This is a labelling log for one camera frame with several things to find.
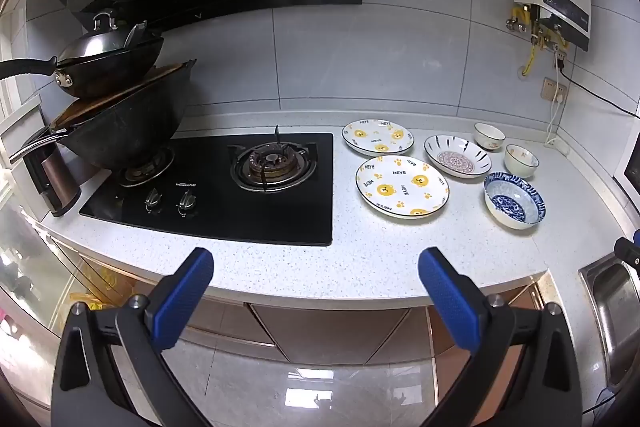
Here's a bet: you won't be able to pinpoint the beige wall socket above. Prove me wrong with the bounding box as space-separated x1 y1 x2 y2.
540 77 568 104

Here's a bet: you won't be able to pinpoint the white power cable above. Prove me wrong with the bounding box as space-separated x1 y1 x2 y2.
544 94 571 155

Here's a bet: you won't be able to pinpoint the black glass gas stove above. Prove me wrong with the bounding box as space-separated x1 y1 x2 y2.
79 133 334 247

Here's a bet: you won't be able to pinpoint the bear print plate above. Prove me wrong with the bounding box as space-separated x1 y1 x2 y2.
342 119 415 156
356 155 450 219

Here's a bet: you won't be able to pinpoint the bare gas burner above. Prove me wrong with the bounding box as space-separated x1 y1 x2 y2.
229 125 318 194

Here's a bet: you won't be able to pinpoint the large black wok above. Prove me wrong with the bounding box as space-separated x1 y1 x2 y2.
10 59 197 170

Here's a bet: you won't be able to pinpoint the thin black floor cable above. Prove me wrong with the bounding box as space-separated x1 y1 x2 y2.
582 394 618 415

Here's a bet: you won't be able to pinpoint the steel sink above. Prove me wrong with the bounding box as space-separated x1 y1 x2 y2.
578 252 640 388

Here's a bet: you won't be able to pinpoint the striped rim patterned plate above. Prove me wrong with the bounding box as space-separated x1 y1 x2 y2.
424 134 491 178

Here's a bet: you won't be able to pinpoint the small black wok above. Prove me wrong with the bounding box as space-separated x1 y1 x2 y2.
0 34 165 100

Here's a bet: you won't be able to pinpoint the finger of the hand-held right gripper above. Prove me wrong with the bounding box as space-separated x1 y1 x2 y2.
614 229 640 279

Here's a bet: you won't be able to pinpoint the steel wok lid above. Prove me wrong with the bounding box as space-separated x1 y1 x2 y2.
57 11 146 62

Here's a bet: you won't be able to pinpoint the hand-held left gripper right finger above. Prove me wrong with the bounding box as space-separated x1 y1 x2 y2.
418 247 583 427

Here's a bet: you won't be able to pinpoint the metal spatula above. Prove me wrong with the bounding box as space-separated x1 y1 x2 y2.
124 22 149 48

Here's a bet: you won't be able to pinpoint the blue patterned bowl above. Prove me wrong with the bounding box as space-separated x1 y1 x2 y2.
483 172 546 230

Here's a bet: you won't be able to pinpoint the wooden wok lid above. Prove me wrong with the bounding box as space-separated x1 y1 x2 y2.
50 62 186 128

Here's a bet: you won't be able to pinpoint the yellow gas hose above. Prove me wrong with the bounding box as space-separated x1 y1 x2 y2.
517 39 543 80

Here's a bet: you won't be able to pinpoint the white microwave oven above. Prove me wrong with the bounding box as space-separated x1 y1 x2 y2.
614 134 640 208

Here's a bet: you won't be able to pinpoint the gas burner under wok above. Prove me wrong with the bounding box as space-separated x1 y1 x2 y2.
117 147 176 188

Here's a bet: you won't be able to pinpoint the brass pipe fittings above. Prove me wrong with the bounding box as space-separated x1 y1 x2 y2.
506 4 568 58

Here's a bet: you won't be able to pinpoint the brown black kitchen appliance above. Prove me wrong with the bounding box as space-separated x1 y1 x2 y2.
22 144 82 218

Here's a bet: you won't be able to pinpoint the black power cable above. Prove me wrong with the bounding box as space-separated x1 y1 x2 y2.
554 49 640 118

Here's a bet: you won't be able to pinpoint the small white bowl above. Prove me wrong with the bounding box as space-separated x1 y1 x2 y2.
504 144 540 178
474 122 507 152

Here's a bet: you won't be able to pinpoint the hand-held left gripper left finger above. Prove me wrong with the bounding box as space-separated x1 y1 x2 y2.
51 247 216 427

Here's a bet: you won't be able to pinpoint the yellow plastic bag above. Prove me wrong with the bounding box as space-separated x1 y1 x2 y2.
70 264 136 313

